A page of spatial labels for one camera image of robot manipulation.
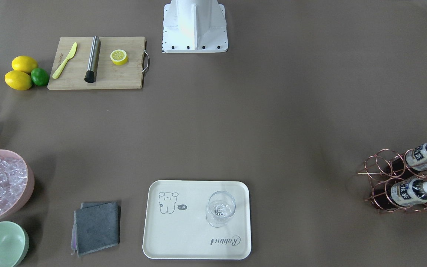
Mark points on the copper wire bottle basket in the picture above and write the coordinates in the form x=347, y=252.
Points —
x=378, y=169

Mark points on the tea bottle white cap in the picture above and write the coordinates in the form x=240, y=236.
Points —
x=410, y=192
x=417, y=159

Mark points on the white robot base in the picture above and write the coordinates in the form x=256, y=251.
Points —
x=194, y=26

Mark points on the clear wine glass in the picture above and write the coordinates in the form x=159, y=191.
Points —
x=220, y=208

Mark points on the cream rabbit tray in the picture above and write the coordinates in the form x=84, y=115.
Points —
x=176, y=227

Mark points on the bamboo cutting board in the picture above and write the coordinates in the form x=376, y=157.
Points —
x=109, y=75

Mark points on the half lemon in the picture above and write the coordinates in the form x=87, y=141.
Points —
x=119, y=57

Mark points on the steel muddler black tip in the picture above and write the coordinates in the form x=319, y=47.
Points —
x=91, y=72

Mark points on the grey folded cloth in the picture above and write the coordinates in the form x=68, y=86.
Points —
x=96, y=226

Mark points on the yellow plastic knife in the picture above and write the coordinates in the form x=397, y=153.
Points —
x=69, y=56

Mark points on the green lime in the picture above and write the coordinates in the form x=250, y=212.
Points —
x=39, y=77

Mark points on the yellow lemon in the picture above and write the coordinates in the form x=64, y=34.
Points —
x=18, y=80
x=25, y=64

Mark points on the pink bowl with ice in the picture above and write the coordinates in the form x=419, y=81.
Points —
x=16, y=182

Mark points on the green bowl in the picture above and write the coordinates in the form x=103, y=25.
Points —
x=14, y=244

